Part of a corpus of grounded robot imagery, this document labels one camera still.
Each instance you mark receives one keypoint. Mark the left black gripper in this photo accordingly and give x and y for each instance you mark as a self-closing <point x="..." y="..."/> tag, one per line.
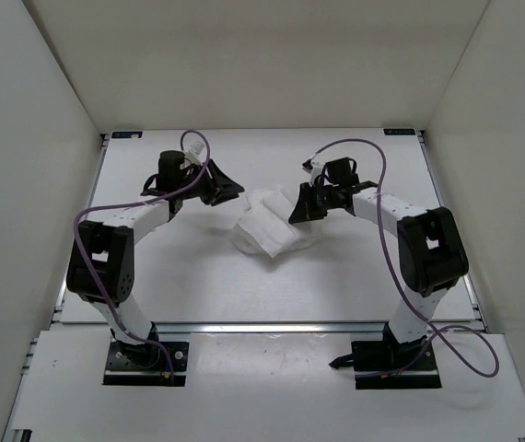
<point x="222" y="189"/>

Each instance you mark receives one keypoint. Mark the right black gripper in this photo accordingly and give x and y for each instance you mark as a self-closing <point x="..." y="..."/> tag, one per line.
<point x="304" y="210"/>

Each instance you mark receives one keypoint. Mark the white skirt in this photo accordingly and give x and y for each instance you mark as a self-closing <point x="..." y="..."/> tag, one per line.
<point x="263" y="229"/>

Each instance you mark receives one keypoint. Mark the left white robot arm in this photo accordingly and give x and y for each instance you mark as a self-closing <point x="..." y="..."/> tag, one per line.
<point x="101" y="267"/>

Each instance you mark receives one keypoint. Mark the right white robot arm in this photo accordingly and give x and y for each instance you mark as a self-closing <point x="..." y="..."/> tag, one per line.
<point x="431" y="256"/>

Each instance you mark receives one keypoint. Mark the left blue corner label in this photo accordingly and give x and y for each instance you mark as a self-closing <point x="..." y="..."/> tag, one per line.
<point x="126" y="134"/>

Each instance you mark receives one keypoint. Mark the blue corner label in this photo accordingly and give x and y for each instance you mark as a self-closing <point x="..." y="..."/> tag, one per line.
<point x="399" y="132"/>
<point x="126" y="134"/>

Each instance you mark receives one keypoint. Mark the right blue corner label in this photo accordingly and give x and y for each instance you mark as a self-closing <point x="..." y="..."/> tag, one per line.
<point x="399" y="132"/>

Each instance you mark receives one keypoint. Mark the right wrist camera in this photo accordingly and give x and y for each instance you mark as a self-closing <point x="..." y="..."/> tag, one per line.
<point x="315" y="170"/>

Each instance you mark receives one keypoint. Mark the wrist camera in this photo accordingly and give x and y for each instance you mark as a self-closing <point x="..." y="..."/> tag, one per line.
<point x="315" y="170"/>
<point x="196" y="152"/>

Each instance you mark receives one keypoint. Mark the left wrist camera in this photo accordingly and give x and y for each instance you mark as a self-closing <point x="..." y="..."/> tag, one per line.
<point x="196" y="152"/>

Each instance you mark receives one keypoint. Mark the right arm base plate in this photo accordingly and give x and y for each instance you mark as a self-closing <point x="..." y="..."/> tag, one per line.
<point x="377" y="369"/>

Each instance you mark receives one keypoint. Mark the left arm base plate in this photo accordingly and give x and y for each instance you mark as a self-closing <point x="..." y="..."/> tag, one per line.
<point x="145" y="365"/>

